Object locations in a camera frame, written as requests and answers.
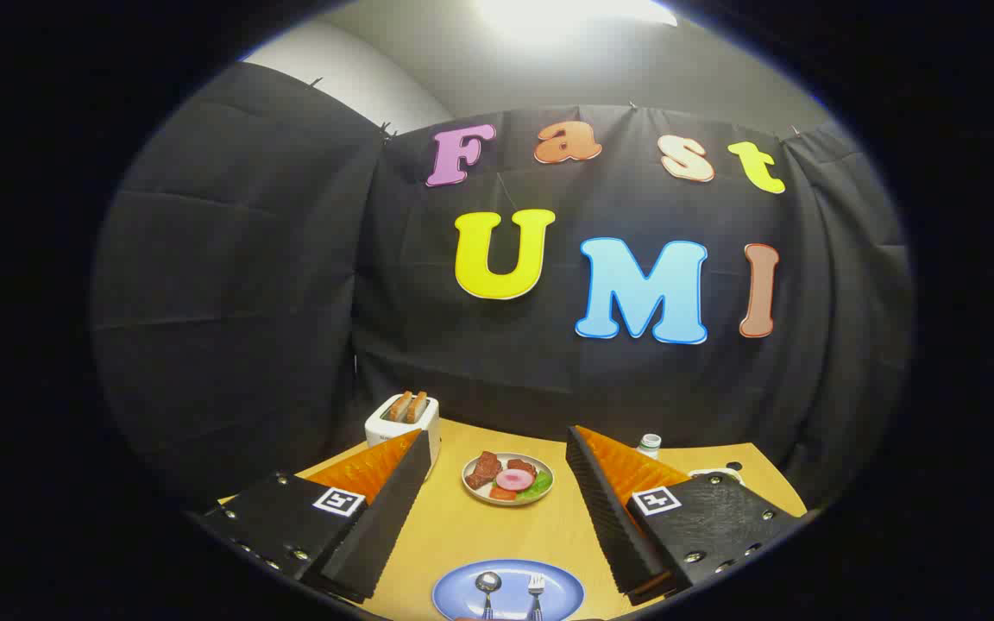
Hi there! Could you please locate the grey oval food plate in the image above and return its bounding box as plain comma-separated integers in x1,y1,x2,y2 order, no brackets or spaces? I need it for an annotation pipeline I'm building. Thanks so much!
461,450,555,506

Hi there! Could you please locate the spoon with checkered handle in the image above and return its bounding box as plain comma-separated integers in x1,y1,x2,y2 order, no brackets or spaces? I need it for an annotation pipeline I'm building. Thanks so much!
475,571,503,620

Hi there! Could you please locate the white toaster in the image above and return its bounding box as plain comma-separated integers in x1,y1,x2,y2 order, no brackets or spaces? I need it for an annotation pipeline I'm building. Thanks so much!
364,392,442,471

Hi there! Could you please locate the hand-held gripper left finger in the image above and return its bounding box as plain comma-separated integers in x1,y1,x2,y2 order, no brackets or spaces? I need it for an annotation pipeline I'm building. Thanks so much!
189,429,431,605

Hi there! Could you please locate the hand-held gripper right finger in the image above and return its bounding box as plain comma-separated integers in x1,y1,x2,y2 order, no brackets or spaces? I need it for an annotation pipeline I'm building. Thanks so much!
566,425,808,606

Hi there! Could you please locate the blue round plate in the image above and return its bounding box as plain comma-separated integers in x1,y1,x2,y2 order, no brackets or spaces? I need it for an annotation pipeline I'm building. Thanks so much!
431,559,586,621

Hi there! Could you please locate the large brown meat piece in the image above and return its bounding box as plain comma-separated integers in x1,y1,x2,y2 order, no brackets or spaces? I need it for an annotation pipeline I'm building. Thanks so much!
465,450,502,491

